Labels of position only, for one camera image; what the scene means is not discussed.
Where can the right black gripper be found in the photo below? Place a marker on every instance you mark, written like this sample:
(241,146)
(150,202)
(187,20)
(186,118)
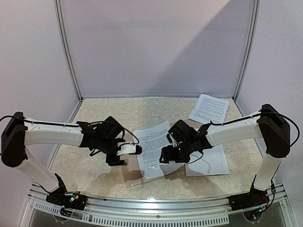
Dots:
(166,155)

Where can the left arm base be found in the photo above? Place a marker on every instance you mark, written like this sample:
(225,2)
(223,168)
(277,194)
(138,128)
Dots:
(70,200)

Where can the paper stack at back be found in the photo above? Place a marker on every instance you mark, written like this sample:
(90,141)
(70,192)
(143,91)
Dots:
(209,109)

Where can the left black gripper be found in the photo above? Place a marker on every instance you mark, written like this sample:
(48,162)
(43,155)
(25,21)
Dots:
(114,161)

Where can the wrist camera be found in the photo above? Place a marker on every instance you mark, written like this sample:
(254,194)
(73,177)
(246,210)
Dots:
(171,140)
(126,148)

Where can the transparent plastic folder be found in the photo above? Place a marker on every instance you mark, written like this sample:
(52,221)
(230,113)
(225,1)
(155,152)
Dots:
(131,171)

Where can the printed paper sheet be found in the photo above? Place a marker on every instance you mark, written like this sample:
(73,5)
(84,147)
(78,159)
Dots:
(213,162)
(152,140)

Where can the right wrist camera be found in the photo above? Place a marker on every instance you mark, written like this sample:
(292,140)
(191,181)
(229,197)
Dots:
(171,140)

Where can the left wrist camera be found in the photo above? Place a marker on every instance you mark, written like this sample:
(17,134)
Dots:
(126,148)

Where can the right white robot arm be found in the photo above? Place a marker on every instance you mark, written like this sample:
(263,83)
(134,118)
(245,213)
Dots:
(267,124)

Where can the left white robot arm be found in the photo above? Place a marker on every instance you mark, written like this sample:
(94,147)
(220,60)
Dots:
(22,137)

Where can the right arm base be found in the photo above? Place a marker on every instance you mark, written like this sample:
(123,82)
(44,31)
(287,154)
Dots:
(253,198)

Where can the aluminium front rail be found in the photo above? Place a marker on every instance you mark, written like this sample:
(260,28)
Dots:
(118,212)

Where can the right aluminium frame post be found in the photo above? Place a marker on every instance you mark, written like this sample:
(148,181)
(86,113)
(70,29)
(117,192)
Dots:
(248,48)

